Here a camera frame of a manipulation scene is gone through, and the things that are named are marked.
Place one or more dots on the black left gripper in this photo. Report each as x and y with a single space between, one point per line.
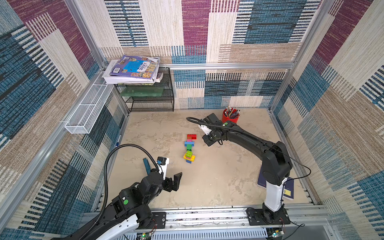
176 182

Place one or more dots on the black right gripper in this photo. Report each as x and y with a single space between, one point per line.
208 122

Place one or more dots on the red lego brick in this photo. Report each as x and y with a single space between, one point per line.
191 137

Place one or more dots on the yellow lego brick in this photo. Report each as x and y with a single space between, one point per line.
189 159

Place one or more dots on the lime green lego brick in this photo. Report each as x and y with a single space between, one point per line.
189 154

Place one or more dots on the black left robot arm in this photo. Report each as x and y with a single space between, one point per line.
130 209

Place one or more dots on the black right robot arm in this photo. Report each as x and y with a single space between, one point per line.
276 166

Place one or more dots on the red pen cup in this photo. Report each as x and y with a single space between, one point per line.
224 119

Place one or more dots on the pens in cup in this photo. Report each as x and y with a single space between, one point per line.
231 113

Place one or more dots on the teal blue marker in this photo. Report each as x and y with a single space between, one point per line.
147 166

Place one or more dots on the green folder on shelf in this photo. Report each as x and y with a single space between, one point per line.
142 92

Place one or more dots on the dark blue notebook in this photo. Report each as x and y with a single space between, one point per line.
288 189

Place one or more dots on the stack of books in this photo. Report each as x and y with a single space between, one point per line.
133 70

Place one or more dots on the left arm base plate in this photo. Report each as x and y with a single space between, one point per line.
156 221

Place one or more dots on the black wire mesh shelf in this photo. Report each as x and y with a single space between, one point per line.
156 97

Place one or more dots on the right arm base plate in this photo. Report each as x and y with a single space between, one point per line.
261 217

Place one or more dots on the white wire basket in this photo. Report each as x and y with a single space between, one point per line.
87 112

